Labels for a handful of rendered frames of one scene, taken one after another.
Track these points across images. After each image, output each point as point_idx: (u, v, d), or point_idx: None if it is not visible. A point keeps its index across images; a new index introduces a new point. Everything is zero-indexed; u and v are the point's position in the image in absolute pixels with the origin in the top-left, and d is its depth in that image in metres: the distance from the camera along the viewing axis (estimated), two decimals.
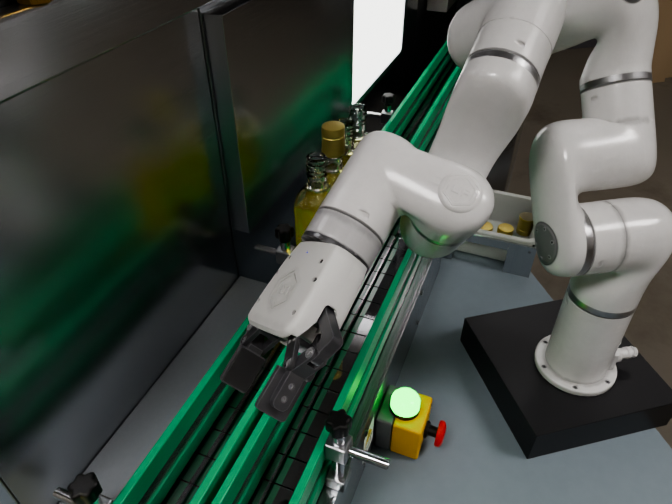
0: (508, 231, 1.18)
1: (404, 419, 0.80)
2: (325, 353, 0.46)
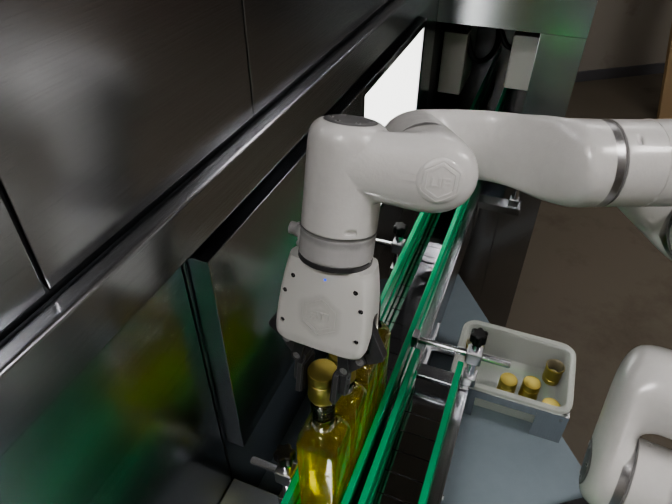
0: (535, 387, 1.05)
1: None
2: (372, 361, 0.58)
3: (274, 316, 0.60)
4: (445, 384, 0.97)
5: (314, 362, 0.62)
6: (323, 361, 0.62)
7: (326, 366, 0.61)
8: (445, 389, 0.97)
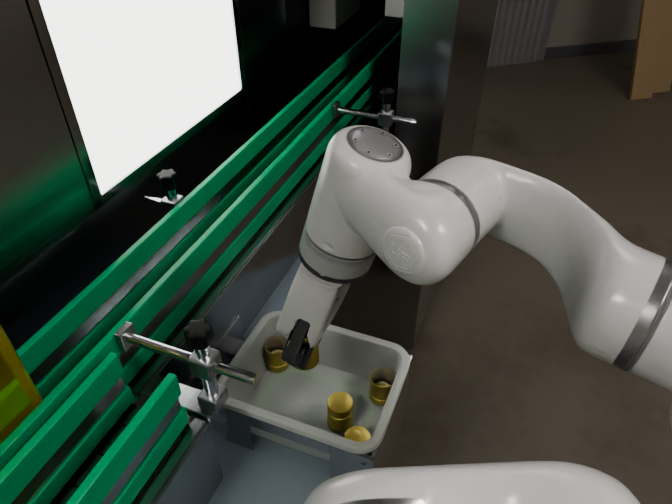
0: (342, 410, 0.70)
1: None
2: (291, 355, 0.59)
3: None
4: None
5: None
6: None
7: None
8: None
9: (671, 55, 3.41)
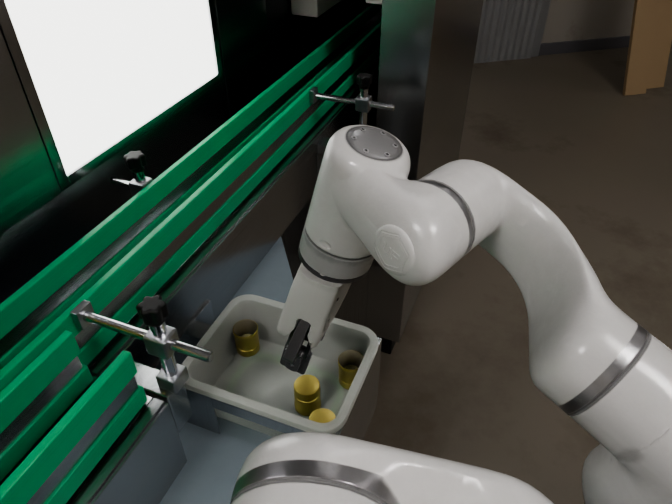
0: (308, 393, 0.69)
1: None
2: (289, 358, 0.58)
3: None
4: None
5: None
6: None
7: None
8: None
9: (665, 50, 3.40)
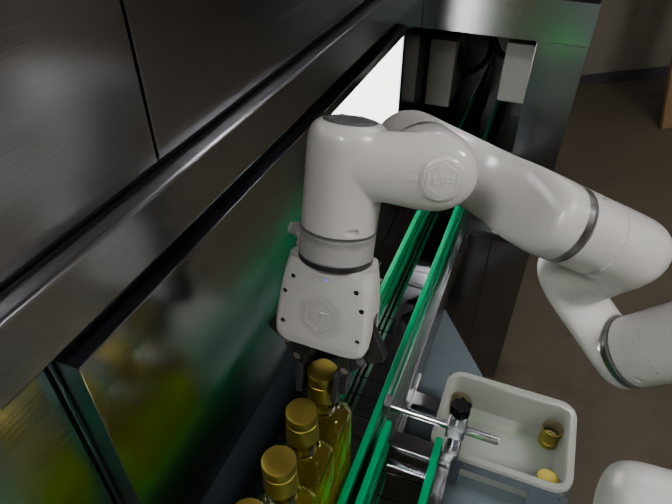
0: (334, 368, 0.61)
1: None
2: (373, 361, 0.58)
3: (274, 317, 0.60)
4: (423, 458, 0.83)
5: (238, 503, 0.49)
6: (250, 502, 0.49)
7: None
8: (423, 464, 0.82)
9: None
